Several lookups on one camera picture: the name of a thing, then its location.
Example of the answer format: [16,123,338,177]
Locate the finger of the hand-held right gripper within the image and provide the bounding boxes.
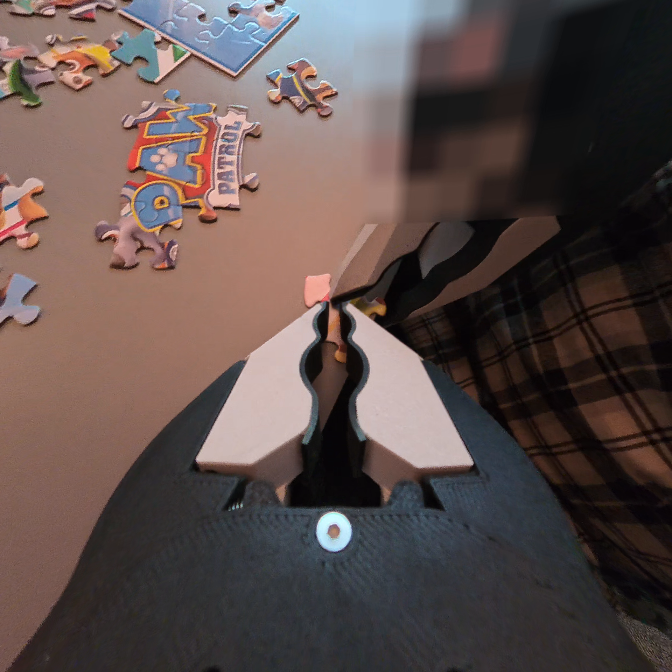
[387,217,562,319]
[329,222,440,305]

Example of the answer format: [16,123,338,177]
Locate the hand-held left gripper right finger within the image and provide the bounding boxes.
[338,303,476,507]

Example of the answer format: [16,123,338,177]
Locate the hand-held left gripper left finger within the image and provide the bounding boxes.
[196,304,326,507]

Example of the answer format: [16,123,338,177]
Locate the grey purple puzzle piece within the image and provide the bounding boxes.
[94,215,179,271]

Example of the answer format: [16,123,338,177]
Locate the assembled logo puzzle section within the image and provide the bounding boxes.
[121,89,261,232]

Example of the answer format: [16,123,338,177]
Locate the yellow dog puzzle piece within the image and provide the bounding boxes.
[44,33,124,91]

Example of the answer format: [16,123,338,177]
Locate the orange dog face puzzle piece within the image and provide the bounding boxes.
[67,0,117,22]

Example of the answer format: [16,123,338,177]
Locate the plaid shirt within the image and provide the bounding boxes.
[399,163,672,620]

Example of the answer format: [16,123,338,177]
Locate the assembled light blue puzzle section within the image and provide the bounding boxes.
[118,0,300,77]

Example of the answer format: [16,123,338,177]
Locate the teal green corner puzzle piece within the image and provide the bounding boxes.
[110,29,191,84]

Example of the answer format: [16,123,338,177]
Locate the green purple puzzle piece pair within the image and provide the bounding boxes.
[0,37,56,107]

